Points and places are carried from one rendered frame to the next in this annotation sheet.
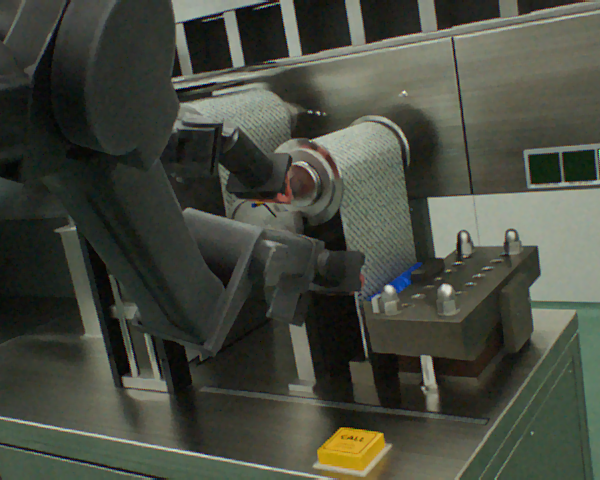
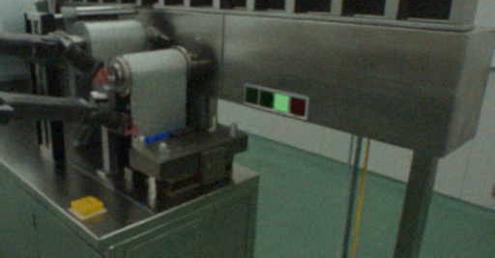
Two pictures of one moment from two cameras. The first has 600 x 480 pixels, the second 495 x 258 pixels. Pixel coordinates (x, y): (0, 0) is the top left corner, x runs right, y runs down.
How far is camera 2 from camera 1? 0.58 m
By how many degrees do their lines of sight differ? 14
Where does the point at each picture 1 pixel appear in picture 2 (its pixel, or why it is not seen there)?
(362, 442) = (90, 205)
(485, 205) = not seen: hidden behind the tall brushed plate
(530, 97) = (251, 56)
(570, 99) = (268, 62)
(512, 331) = (203, 175)
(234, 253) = not seen: outside the picture
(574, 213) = not seen: hidden behind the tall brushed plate
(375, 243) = (153, 113)
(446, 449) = (125, 219)
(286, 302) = (78, 131)
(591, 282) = (380, 161)
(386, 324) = (134, 154)
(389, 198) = (170, 92)
